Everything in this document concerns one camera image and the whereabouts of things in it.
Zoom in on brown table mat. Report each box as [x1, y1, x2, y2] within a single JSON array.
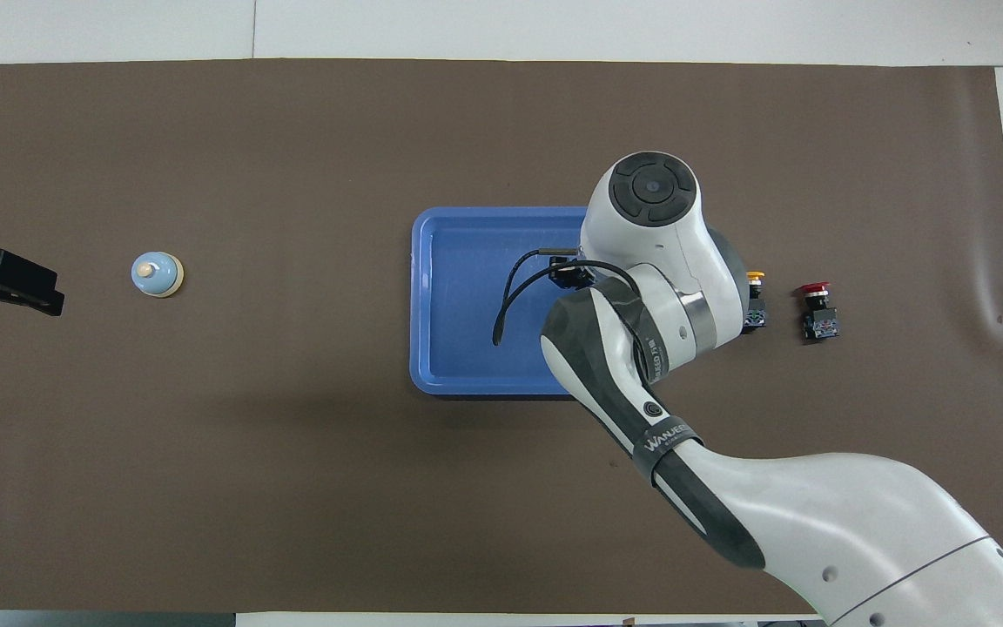
[[0, 58, 1003, 615]]

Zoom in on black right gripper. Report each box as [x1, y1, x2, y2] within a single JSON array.
[[548, 255, 598, 291]]

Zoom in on light blue call bell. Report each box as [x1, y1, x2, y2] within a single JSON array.
[[131, 251, 185, 299]]

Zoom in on blue plastic tray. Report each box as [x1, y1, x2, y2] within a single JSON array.
[[409, 206, 594, 397]]

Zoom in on yellow push button switch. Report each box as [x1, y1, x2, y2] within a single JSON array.
[[743, 271, 770, 333]]

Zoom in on red push button switch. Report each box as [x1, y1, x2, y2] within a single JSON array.
[[795, 281, 839, 342]]

